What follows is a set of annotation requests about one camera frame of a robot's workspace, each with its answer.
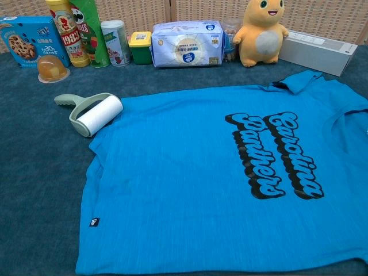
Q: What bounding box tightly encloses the blue printed T-shirt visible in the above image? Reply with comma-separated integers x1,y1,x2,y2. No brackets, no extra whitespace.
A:
75,70,368,276

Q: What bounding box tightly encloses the green box yellow lid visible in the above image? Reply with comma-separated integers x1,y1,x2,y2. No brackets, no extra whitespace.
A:
128,30,153,66

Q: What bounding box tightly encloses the woven folding screen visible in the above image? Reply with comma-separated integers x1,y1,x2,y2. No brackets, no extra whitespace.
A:
0,0,368,54

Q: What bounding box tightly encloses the white blue tissue pack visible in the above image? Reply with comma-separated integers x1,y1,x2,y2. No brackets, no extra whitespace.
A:
151,20,224,69

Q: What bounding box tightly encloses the green Pringles can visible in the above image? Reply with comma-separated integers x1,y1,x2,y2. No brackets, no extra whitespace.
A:
68,0,112,69

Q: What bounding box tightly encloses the orange plush toy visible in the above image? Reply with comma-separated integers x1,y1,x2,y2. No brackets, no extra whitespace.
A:
232,0,289,68

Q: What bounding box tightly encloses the dark blue tablecloth-covered table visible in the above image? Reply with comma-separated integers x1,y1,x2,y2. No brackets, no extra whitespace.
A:
0,51,368,276

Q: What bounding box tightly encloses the yellow bottle red label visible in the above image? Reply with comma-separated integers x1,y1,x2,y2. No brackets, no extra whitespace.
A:
45,0,90,68

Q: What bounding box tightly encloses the green handle white lint roller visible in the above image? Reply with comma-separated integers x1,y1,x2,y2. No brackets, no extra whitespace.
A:
53,92,124,138

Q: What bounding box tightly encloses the clear jelly cup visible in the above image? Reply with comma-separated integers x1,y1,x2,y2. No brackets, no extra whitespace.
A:
36,55,71,84

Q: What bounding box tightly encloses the long white cardboard box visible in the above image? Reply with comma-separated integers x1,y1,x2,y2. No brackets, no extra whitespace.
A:
278,29,359,77

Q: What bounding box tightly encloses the small white green can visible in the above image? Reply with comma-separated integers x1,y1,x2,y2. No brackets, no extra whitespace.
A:
100,20,132,67

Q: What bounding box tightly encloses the blue cookie box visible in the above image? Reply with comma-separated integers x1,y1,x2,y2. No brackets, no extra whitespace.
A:
0,16,71,69

